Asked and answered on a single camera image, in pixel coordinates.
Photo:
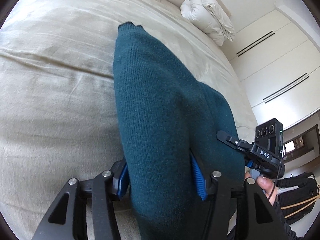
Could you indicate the folded white duvet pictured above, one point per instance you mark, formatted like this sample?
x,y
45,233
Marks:
x,y
210,18

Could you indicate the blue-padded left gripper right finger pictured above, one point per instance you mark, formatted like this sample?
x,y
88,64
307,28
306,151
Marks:
x,y
202,177

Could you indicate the beige bed sheet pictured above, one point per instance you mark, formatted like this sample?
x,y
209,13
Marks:
x,y
58,114

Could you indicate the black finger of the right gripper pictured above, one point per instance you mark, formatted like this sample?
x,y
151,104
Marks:
x,y
237,144

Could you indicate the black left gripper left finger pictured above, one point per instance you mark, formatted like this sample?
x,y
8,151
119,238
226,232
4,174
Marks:
x,y
120,179

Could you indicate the dark teal knit sweater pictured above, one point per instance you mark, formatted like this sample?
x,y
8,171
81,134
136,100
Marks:
x,y
164,116

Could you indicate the white wardrobe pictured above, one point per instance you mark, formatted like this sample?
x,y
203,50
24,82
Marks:
x,y
278,66

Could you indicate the black backpack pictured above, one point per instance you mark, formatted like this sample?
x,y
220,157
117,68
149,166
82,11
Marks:
x,y
297,196

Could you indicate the person's right hand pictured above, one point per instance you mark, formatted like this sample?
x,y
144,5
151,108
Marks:
x,y
269,188

